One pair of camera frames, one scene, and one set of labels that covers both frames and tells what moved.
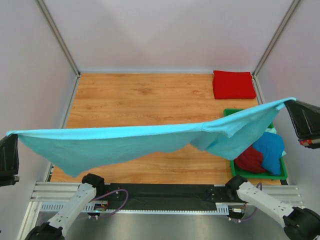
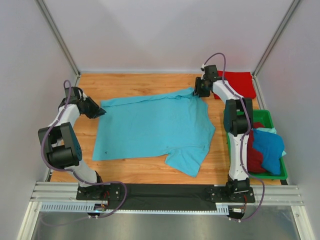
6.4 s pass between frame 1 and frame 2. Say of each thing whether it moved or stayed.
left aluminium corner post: stayed
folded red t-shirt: stayed
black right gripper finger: moved
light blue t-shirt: moved
